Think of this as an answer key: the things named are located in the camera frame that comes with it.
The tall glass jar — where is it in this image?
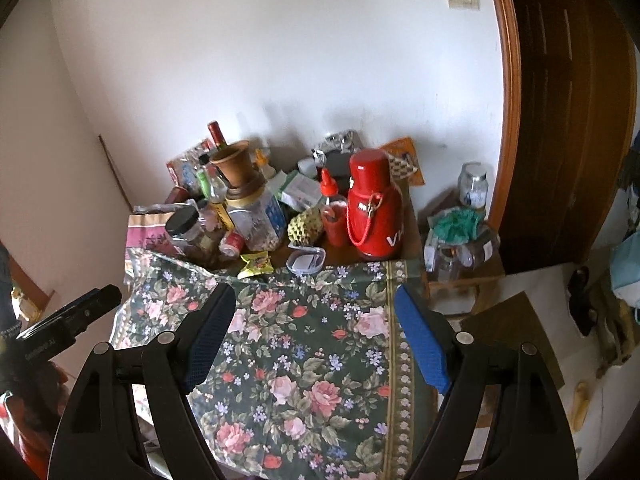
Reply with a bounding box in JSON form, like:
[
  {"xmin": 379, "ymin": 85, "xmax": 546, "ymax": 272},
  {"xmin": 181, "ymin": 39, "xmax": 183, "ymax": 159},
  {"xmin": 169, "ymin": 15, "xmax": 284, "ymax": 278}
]
[{"xmin": 457, "ymin": 162, "xmax": 488, "ymax": 211}]

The dark wooden door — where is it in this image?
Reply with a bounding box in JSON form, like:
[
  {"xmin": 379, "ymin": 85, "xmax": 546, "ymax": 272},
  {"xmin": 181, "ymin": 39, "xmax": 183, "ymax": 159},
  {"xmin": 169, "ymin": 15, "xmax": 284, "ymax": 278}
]
[{"xmin": 500, "ymin": 0, "xmax": 638, "ymax": 276}]

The yellow label bottle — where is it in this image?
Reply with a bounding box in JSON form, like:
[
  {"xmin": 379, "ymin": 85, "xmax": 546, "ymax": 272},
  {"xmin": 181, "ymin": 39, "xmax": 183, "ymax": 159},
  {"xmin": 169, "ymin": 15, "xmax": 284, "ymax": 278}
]
[{"xmin": 207, "ymin": 167, "xmax": 236, "ymax": 231}]

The wooden side table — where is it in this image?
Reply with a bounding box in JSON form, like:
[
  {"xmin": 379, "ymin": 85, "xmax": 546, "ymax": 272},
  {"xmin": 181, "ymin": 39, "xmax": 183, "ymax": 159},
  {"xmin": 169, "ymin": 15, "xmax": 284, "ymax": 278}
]
[{"xmin": 420, "ymin": 200, "xmax": 506, "ymax": 316}]

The floral tablecloth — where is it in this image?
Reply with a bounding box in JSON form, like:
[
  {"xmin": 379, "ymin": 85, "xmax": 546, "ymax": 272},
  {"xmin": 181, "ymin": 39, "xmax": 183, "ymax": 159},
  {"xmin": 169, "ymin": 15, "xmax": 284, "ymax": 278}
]
[{"xmin": 110, "ymin": 247, "xmax": 441, "ymax": 480}]

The olive bag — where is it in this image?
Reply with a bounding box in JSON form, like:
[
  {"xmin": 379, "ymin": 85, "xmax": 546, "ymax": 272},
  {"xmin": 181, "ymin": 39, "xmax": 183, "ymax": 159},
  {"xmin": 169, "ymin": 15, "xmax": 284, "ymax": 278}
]
[{"xmin": 590, "ymin": 270, "xmax": 640, "ymax": 371}]

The black case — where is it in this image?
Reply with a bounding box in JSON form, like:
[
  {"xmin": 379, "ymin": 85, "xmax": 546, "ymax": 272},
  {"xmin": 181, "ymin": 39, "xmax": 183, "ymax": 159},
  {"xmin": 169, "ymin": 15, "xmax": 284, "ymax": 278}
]
[{"xmin": 325, "ymin": 152, "xmax": 353, "ymax": 196}]

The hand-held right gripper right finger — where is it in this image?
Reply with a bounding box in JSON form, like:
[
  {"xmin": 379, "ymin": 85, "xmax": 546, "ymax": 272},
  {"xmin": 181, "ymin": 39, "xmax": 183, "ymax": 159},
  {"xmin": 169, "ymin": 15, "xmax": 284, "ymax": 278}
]
[{"xmin": 394, "ymin": 284, "xmax": 581, "ymax": 480}]

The wide glass jar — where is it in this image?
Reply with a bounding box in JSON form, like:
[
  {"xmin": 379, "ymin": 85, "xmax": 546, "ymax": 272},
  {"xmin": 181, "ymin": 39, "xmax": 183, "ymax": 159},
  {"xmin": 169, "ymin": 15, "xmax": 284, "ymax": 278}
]
[{"xmin": 425, "ymin": 225, "xmax": 501, "ymax": 281}]

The yellow candy wrapper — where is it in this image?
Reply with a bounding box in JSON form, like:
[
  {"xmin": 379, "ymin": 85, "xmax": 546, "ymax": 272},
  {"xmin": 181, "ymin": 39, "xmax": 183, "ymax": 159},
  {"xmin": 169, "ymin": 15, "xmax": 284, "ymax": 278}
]
[{"xmin": 236, "ymin": 251, "xmax": 275, "ymax": 280}]

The brown cardboard sheet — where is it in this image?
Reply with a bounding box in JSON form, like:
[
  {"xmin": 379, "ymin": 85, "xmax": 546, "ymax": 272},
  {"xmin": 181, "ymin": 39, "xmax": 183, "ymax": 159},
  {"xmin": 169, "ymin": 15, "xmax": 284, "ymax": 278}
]
[{"xmin": 460, "ymin": 291, "xmax": 566, "ymax": 391}]

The wooden door frame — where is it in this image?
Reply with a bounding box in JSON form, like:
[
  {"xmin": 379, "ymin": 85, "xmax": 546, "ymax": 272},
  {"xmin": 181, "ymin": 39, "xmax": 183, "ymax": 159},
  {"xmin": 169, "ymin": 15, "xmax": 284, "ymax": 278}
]
[{"xmin": 482, "ymin": 0, "xmax": 523, "ymax": 231}]

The orange packet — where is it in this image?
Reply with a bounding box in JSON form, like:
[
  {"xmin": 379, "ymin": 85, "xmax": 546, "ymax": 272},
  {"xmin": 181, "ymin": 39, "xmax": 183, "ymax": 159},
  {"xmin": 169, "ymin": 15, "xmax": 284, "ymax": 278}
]
[{"xmin": 380, "ymin": 137, "xmax": 426, "ymax": 186}]

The light blue cloth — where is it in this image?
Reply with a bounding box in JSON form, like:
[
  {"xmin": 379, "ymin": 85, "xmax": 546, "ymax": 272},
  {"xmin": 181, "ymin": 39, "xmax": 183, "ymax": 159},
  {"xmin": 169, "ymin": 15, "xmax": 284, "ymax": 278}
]
[{"xmin": 607, "ymin": 230, "xmax": 640, "ymax": 311}]

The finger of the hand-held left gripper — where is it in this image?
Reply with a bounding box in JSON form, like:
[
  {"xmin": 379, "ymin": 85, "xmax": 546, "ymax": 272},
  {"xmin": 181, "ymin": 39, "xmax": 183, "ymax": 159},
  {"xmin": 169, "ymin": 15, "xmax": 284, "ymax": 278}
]
[{"xmin": 70, "ymin": 284, "xmax": 123, "ymax": 331}]

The black shoe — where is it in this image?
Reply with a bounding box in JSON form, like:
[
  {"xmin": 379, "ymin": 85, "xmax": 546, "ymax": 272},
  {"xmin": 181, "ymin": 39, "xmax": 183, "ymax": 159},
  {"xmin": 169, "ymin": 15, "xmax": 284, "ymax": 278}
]
[{"xmin": 567, "ymin": 266, "xmax": 593, "ymax": 337}]

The yellow knobbly fruit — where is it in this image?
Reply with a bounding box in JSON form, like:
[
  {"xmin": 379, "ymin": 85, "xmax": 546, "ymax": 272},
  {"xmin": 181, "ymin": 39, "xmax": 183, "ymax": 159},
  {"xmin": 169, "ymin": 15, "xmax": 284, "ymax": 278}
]
[{"xmin": 286, "ymin": 205, "xmax": 326, "ymax": 248}]

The clear plastic container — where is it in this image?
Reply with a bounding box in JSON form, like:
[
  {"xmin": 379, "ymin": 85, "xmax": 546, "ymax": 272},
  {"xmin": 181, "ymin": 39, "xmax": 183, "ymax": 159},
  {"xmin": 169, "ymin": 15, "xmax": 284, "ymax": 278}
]
[{"xmin": 286, "ymin": 246, "xmax": 326, "ymax": 276}]

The glass jar with black lid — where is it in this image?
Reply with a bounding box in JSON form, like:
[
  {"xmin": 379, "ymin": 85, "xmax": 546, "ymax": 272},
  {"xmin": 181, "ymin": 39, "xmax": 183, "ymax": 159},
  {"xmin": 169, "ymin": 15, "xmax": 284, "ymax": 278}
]
[{"xmin": 164, "ymin": 207, "xmax": 217, "ymax": 261}]

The white medicine box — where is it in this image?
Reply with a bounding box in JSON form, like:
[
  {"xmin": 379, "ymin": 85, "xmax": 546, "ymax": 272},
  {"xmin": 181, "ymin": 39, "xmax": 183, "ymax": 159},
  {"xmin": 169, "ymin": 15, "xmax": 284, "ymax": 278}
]
[{"xmin": 280, "ymin": 170, "xmax": 321, "ymax": 211}]

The red thermos flask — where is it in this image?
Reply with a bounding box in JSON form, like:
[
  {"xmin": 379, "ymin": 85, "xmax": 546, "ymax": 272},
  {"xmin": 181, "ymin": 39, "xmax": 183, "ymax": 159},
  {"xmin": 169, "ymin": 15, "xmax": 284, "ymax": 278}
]
[{"xmin": 346, "ymin": 149, "xmax": 405, "ymax": 261}]

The terracotta pot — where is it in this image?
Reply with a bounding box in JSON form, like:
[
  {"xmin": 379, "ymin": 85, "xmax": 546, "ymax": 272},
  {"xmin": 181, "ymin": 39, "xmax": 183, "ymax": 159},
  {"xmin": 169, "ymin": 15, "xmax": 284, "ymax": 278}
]
[{"xmin": 209, "ymin": 141, "xmax": 262, "ymax": 193}]

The red-capped wine bottle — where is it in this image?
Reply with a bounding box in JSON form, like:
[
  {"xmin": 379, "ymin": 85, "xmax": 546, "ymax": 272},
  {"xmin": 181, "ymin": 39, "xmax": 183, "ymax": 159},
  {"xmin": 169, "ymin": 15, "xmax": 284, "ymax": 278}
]
[{"xmin": 207, "ymin": 121, "xmax": 227, "ymax": 152}]

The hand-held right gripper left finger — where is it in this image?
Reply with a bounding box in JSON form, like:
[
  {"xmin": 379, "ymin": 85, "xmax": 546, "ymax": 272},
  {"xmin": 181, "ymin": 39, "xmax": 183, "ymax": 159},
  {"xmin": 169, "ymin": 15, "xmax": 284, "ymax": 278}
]
[{"xmin": 47, "ymin": 283, "xmax": 237, "ymax": 480}]

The red sauce bottle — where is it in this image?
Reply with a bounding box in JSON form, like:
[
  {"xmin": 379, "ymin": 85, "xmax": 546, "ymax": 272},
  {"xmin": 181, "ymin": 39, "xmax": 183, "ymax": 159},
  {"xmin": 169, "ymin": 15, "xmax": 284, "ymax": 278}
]
[{"xmin": 320, "ymin": 167, "xmax": 349, "ymax": 247}]

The green cloth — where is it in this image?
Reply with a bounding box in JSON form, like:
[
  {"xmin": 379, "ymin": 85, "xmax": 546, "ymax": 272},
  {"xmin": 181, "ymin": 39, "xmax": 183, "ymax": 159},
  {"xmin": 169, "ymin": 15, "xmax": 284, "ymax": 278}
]
[{"xmin": 429, "ymin": 208, "xmax": 486, "ymax": 243}]

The pink floral paper bag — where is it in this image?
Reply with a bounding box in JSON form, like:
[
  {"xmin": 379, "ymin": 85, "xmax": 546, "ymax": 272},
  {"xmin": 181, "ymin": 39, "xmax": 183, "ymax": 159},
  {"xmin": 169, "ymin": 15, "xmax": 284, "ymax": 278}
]
[{"xmin": 127, "ymin": 210, "xmax": 173, "ymax": 253}]

